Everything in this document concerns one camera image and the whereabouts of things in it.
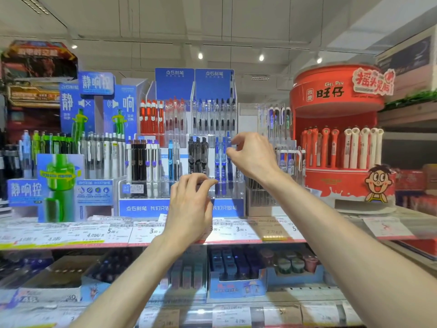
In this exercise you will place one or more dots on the person's right thumb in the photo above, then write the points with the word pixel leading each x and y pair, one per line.
pixel 235 157

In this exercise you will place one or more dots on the black gel pen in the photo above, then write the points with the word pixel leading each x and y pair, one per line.
pixel 198 155
pixel 204 155
pixel 192 155

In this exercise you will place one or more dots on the row of shelf price labels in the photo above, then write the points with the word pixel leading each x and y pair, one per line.
pixel 85 232

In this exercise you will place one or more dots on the red round pen display stand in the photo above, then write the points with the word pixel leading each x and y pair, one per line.
pixel 336 95

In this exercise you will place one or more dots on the ceiling air vent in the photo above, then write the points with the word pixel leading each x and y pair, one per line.
pixel 260 78

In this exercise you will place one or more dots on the blue box of small cups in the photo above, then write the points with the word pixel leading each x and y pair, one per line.
pixel 297 266

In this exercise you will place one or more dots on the ceiling spotlight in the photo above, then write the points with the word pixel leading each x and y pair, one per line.
pixel 261 57
pixel 200 55
pixel 319 59
pixel 73 45

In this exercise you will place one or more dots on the row of white purple pens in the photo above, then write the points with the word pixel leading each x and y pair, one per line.
pixel 276 121

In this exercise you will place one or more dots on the row of white blue-grip pens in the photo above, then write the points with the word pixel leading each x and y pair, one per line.
pixel 290 160

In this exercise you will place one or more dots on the grey cardboard stationery box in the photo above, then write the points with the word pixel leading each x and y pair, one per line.
pixel 58 276

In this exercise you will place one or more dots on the colourful toy box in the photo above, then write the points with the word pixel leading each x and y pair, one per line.
pixel 37 61

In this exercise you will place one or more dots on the person's left forearm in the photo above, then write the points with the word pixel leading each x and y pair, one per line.
pixel 136 286

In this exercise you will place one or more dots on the orange toy box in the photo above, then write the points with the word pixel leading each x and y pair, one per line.
pixel 32 95

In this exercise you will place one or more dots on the blue gel pen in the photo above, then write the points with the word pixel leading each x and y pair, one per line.
pixel 229 173
pixel 223 167
pixel 217 160

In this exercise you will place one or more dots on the row of lower price labels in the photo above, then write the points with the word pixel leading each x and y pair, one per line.
pixel 239 315

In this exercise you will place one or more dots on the pile of red packets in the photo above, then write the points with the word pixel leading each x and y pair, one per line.
pixel 416 191

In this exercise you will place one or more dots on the blue cardboard pen display stand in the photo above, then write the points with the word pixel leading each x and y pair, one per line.
pixel 61 187

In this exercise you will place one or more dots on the light blue pen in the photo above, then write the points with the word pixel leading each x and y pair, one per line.
pixel 170 160

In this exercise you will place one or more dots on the green artificial plant strip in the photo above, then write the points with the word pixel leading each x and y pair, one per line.
pixel 409 99

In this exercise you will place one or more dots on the row of red pens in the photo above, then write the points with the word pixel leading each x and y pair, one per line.
pixel 150 117

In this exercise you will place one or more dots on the clear acrylic pen stand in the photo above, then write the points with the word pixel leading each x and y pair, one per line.
pixel 263 201

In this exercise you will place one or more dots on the row of white character pens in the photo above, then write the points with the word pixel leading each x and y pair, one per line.
pixel 363 146

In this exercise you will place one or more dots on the row of clear black-tipped pens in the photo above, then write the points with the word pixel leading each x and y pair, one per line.
pixel 215 116

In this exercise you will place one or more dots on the ceiling light strip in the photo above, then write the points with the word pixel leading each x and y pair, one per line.
pixel 33 4

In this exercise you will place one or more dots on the clear grey pen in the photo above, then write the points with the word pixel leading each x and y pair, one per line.
pixel 177 160

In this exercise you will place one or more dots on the row of orange character pens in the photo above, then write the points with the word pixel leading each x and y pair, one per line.
pixel 324 146

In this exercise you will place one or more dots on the person's left hand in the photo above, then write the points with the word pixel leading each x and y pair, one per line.
pixel 189 211

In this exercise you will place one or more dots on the box of dark blue items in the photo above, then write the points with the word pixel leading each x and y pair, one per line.
pixel 109 269

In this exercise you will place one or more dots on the person's left thumb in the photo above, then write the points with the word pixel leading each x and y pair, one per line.
pixel 208 184

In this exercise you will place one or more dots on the row of dark pens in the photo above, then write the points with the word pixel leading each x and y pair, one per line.
pixel 8 167

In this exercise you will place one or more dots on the box of pale blue erasers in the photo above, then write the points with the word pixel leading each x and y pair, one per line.
pixel 187 273

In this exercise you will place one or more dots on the row of black and white pens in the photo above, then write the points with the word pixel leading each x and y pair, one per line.
pixel 140 162

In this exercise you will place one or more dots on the row of green pens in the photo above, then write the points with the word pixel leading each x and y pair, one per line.
pixel 47 140

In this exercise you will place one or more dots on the person's right forearm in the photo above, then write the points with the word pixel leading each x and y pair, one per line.
pixel 341 249

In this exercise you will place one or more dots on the person's right hand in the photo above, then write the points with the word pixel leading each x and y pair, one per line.
pixel 256 157

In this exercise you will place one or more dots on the clear blue pen display stand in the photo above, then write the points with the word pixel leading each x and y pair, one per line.
pixel 174 83

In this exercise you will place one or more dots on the white price label with red line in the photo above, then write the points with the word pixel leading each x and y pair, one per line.
pixel 387 227

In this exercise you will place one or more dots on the row of white grey pens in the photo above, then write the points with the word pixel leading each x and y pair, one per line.
pixel 102 153

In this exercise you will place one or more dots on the blue box of correction tapes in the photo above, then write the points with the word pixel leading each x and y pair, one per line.
pixel 235 286

